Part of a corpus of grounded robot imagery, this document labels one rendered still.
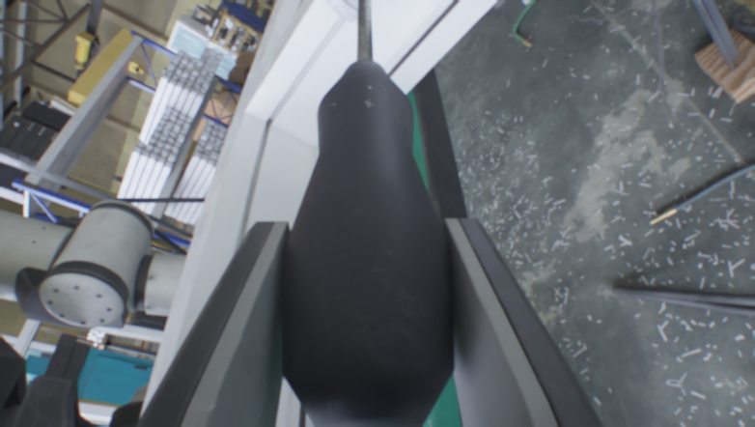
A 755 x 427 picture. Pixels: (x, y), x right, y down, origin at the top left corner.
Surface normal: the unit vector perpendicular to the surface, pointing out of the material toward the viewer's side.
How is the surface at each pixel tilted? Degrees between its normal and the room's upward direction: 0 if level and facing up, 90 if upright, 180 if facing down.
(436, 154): 90
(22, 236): 82
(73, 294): 89
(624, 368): 0
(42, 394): 82
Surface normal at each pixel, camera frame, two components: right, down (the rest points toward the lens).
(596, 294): -0.79, -0.37
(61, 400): 0.50, -0.62
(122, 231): 0.69, -0.64
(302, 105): 0.03, 0.77
